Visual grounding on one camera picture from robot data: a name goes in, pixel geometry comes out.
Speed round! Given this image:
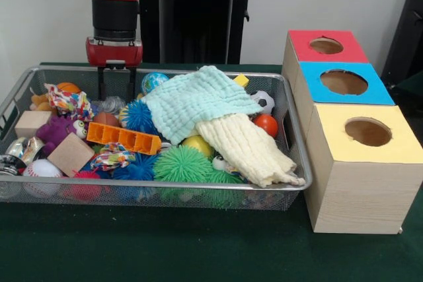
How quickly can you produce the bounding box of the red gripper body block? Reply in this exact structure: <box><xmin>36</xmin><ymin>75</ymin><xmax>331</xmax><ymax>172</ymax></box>
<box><xmin>85</xmin><ymin>36</ymin><xmax>144</xmax><ymax>68</ymax></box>

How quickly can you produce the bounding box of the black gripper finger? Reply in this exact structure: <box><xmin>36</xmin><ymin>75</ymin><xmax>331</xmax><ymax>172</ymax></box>
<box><xmin>128</xmin><ymin>66</ymin><xmax>137</xmax><ymax>102</ymax></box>
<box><xmin>97</xmin><ymin>65</ymin><xmax>107</xmax><ymax>101</ymax></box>

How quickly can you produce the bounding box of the clear plastic toy packet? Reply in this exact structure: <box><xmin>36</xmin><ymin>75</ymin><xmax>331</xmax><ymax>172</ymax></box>
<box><xmin>98</xmin><ymin>96</ymin><xmax>127</xmax><ymax>115</ymax></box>

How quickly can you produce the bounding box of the mint knitted cloth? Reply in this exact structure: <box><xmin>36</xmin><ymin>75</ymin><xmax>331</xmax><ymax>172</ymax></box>
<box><xmin>141</xmin><ymin>65</ymin><xmax>264</xmax><ymax>146</ymax></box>

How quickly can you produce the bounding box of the wooden box with three holes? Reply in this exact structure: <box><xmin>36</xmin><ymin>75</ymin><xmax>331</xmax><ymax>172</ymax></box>
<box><xmin>281</xmin><ymin>29</ymin><xmax>423</xmax><ymax>235</ymax></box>

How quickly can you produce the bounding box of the globe print ball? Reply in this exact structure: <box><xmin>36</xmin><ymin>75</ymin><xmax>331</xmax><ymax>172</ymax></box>
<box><xmin>141</xmin><ymin>71</ymin><xmax>169</xmax><ymax>95</ymax></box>

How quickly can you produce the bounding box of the orange long toy block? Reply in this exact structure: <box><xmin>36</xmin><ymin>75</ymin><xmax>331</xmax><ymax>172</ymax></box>
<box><xmin>86</xmin><ymin>122</ymin><xmax>162</xmax><ymax>156</ymax></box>

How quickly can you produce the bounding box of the purple plush monster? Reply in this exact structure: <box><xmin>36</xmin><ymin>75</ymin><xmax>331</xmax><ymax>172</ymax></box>
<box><xmin>35</xmin><ymin>115</ymin><xmax>89</xmax><ymax>156</ymax></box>

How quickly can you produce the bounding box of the tan wooden cube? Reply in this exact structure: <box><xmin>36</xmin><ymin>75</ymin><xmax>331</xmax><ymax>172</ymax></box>
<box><xmin>47</xmin><ymin>132</ymin><xmax>95</xmax><ymax>177</ymax></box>

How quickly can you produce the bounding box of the green spiky rubber ball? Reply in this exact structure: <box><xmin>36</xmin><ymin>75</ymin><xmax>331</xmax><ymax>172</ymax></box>
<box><xmin>152</xmin><ymin>145</ymin><xmax>214</xmax><ymax>184</ymax></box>

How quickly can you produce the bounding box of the small soccer ball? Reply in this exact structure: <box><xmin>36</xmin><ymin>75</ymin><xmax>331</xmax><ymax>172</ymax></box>
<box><xmin>250</xmin><ymin>90</ymin><xmax>276</xmax><ymax>114</ymax></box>

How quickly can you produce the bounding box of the cream knitted cloth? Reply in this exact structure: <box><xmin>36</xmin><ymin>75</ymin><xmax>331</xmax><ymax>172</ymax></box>
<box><xmin>196</xmin><ymin>114</ymin><xmax>307</xmax><ymax>188</ymax></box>

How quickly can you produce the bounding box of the orange-red smooth ball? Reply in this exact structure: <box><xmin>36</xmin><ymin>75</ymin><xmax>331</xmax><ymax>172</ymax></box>
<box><xmin>252</xmin><ymin>114</ymin><xmax>279</xmax><ymax>138</ymax></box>

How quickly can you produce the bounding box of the dark green table cloth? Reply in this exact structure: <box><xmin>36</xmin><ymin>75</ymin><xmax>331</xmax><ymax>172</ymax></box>
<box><xmin>0</xmin><ymin>61</ymin><xmax>423</xmax><ymax>282</ymax></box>

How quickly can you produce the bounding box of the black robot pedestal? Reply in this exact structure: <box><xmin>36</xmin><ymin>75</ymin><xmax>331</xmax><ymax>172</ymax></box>
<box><xmin>138</xmin><ymin>0</ymin><xmax>267</xmax><ymax>65</ymax></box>

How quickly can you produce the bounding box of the shallow wire mesh bin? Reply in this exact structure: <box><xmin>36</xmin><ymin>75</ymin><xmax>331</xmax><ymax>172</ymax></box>
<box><xmin>0</xmin><ymin>65</ymin><xmax>313</xmax><ymax>212</ymax></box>

